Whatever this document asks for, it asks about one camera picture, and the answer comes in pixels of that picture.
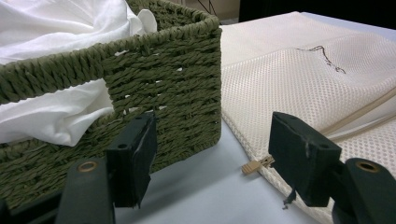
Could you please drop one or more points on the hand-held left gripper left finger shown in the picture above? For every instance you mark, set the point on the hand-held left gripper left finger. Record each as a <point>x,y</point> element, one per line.
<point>132,161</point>

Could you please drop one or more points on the white cloth garment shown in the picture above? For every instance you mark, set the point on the white cloth garment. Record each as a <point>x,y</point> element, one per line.
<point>46,28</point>

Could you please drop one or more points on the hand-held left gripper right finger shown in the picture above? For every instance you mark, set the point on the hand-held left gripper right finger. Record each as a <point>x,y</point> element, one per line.
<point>303,155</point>

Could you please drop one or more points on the cream mesh laundry bag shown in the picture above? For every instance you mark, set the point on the cream mesh laundry bag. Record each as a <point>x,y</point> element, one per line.
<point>264,77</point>

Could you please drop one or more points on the green woven basket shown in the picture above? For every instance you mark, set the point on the green woven basket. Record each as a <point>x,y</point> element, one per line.
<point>186,93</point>

